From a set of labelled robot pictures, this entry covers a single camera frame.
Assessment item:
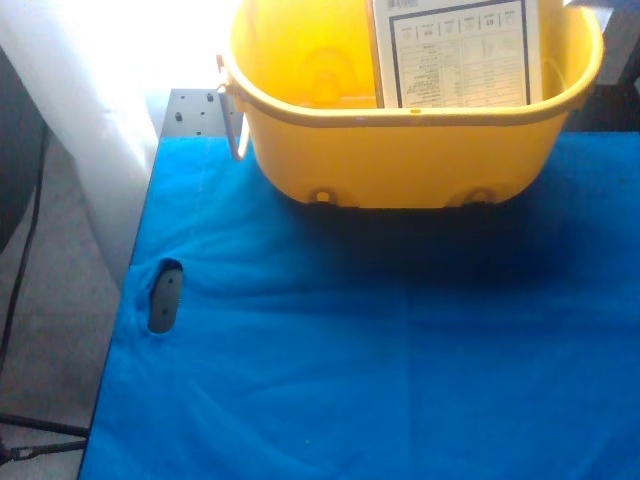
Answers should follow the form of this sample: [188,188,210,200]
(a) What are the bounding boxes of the black tripod legs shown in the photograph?
[0,412,91,461]

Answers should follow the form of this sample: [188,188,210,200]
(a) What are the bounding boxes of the black rounded panel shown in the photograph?
[0,44,49,251]

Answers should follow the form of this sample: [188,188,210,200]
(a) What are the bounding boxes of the grey metal mounting plate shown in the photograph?
[160,88,231,139]

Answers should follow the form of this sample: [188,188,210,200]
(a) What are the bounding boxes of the white curtain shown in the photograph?
[0,0,251,296]

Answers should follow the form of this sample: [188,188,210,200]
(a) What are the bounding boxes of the grey slotted metal plate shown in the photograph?
[147,258,184,335]

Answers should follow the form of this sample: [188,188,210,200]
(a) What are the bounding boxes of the black stand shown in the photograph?
[594,0,640,134]

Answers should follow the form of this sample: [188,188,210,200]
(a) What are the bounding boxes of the grey bucket handle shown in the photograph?
[215,54,251,162]

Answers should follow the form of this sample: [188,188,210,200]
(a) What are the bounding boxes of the white box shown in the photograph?
[372,0,545,109]

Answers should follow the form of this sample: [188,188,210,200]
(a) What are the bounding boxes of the black cable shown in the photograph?
[0,124,49,381]

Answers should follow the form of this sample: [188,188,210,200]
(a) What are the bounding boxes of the yellow plastic bucket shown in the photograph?
[215,0,606,211]

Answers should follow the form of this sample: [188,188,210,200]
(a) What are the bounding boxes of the blue table cloth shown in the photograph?
[77,130,640,480]

